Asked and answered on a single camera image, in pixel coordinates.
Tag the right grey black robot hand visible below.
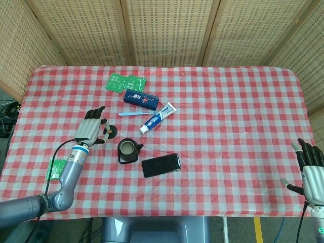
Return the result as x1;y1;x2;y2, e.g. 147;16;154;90
280;138;324;207

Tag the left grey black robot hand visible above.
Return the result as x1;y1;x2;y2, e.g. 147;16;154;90
74;105;111;148

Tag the small black lid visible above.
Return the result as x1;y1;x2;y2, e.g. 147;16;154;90
103;125;118;140

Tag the light blue toothbrush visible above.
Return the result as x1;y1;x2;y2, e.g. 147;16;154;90
118;110;157;117

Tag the green tea packet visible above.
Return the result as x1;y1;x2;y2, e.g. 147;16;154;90
104;72;128;94
45;159;67;181
123;74;147;93

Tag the dark blue rectangular box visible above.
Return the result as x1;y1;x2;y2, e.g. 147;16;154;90
123;89;160;111

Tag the blue white toothpaste tube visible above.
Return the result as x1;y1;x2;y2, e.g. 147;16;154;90
139;101;177;135

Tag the black smartphone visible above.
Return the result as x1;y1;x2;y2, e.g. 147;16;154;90
141;152;182;179

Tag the woven rattan screen panel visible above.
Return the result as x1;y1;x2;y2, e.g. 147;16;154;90
199;0;314;67
24;0;138;67
0;0;67;102
263;0;324;142
113;0;220;67

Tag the white table leg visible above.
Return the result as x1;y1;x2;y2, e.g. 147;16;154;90
222;216;229;243

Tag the red white checkered tablecloth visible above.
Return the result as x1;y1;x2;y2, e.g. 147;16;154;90
0;65;317;221

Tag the grey robot torso base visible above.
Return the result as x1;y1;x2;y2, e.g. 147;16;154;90
101;216;211;243

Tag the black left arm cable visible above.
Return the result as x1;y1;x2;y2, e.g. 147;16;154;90
32;138;78;226

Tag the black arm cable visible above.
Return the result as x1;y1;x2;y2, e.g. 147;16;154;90
32;138;78;226
298;200;309;243

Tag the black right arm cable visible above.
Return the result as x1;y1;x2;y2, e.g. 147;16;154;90
298;200;309;243

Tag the black teapot with handle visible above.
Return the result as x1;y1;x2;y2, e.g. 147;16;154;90
117;137;144;166

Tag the black equipment with cables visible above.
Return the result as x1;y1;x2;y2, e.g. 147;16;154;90
0;99;23;139

